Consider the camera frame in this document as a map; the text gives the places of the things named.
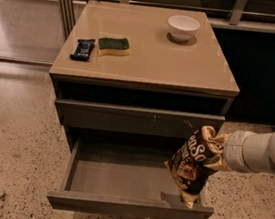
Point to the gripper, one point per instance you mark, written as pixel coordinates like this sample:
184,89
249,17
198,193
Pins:
234,150

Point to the brown chip bag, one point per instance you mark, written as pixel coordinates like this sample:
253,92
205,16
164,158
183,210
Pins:
187,165

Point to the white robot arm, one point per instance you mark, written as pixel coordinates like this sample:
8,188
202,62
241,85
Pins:
247,152

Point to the closed upper drawer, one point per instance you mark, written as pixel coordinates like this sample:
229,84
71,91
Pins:
146,121

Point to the grey drawer cabinet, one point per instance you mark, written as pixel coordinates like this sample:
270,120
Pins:
159,72

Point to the open middle drawer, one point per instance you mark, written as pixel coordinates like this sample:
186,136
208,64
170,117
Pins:
121,179

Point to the white bowl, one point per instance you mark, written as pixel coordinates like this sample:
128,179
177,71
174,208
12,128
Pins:
182,28

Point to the green yellow sponge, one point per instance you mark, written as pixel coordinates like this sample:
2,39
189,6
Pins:
113,46

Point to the dark blue snack bar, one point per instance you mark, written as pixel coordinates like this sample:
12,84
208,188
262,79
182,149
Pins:
83,50

